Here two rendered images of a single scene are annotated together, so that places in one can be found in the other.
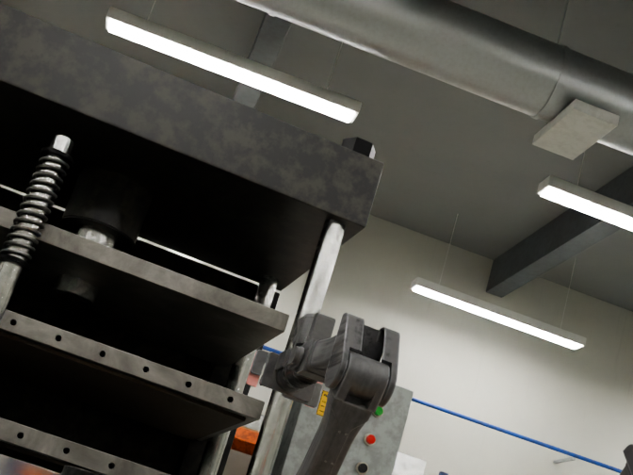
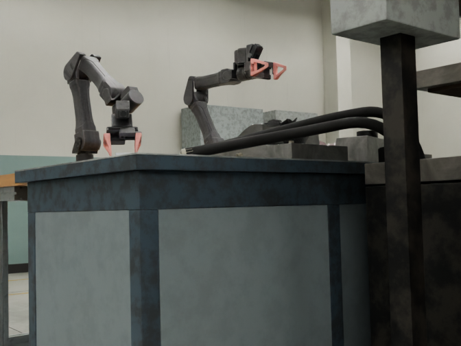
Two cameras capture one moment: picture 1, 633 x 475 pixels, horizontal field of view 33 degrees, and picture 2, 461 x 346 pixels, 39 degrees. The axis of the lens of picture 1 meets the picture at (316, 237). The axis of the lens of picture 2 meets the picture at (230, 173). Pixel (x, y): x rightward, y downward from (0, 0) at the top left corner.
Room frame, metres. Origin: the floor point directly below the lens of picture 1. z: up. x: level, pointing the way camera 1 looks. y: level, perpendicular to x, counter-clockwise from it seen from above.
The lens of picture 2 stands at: (4.09, -1.31, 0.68)
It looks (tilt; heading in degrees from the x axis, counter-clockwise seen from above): 3 degrees up; 152
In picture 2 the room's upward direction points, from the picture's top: 1 degrees counter-clockwise
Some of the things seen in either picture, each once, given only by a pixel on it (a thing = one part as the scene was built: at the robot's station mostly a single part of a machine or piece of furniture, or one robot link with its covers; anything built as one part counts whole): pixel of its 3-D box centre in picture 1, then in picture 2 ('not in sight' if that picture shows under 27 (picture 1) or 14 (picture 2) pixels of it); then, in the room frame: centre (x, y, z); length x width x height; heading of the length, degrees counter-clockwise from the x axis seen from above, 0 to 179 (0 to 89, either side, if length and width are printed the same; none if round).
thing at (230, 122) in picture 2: not in sight; (223, 183); (-3.48, 2.56, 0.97); 1.00 x 0.47 x 1.95; 98
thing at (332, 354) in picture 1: (338, 369); (213, 88); (1.65, -0.10, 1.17); 0.30 x 0.09 x 0.12; 13
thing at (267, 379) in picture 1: (293, 375); (256, 71); (1.91, -0.04, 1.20); 0.10 x 0.07 x 0.07; 103
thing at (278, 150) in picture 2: not in sight; (265, 148); (2.18, -0.16, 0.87); 0.50 x 0.26 x 0.14; 12
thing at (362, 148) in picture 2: not in sight; (318, 157); (2.02, 0.17, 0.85); 0.50 x 0.26 x 0.11; 30
